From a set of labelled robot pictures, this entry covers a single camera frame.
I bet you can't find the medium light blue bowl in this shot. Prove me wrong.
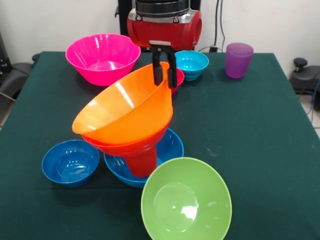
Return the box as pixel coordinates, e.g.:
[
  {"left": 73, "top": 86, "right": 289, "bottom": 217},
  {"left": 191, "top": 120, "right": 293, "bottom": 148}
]
[{"left": 103, "top": 127, "right": 185, "bottom": 189}]

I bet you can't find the large orange bowl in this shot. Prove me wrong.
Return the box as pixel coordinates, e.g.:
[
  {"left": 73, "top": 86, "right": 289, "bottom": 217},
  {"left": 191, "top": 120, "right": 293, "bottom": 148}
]
[{"left": 71, "top": 61, "right": 174, "bottom": 146}]

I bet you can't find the green bowl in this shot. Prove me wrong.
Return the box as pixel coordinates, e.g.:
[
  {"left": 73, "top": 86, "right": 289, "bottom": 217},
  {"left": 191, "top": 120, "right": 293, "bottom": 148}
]
[{"left": 140, "top": 156, "right": 233, "bottom": 240}]

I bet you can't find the small dark blue bowl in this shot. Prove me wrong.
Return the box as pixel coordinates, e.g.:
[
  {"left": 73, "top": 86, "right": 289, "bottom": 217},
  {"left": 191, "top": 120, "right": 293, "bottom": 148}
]
[{"left": 41, "top": 139, "right": 101, "bottom": 189}]

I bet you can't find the small light blue bowl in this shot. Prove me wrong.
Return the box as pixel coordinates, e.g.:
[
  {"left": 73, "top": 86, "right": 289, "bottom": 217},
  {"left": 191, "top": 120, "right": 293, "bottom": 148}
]
[{"left": 174, "top": 50, "right": 210, "bottom": 76}]

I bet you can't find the small crimson bowl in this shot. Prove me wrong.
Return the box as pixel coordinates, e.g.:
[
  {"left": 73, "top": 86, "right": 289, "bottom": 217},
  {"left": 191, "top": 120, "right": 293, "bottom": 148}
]
[{"left": 171, "top": 67, "right": 186, "bottom": 95}]

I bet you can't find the red-orange plastic cup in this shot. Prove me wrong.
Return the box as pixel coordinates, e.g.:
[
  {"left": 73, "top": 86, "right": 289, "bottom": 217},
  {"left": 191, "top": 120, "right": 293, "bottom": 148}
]
[{"left": 124, "top": 144, "right": 159, "bottom": 179}]

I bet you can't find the black chair base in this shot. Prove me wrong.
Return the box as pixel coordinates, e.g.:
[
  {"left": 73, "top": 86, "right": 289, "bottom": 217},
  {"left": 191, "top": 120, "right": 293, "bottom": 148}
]
[
  {"left": 289, "top": 57, "right": 320, "bottom": 112},
  {"left": 0, "top": 31, "right": 41, "bottom": 101}
]

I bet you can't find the dark green table cloth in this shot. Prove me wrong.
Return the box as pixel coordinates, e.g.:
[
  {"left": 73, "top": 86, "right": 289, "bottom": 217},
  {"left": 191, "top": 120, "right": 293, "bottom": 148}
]
[{"left": 0, "top": 51, "right": 320, "bottom": 240}]

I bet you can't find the black wall cable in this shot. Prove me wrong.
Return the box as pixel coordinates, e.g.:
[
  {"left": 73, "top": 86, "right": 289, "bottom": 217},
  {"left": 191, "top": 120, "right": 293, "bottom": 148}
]
[{"left": 199, "top": 0, "right": 227, "bottom": 53}]

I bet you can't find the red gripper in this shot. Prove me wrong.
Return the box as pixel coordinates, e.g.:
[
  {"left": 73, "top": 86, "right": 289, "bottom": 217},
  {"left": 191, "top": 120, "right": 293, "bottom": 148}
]
[{"left": 126, "top": 7, "right": 203, "bottom": 89}]

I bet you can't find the wide red-orange bowl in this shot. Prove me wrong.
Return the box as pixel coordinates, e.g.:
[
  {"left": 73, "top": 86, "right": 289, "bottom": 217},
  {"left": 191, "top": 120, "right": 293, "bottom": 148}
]
[{"left": 81, "top": 116, "right": 174, "bottom": 158}]

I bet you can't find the large pink bowl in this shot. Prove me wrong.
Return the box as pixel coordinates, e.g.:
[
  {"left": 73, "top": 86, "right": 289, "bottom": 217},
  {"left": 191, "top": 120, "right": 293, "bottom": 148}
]
[{"left": 65, "top": 33, "right": 142, "bottom": 87}]

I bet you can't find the purple translucent cup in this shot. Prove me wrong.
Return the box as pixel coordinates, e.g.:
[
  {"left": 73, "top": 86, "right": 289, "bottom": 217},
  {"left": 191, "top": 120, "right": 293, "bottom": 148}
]
[{"left": 225, "top": 42, "right": 255, "bottom": 80}]

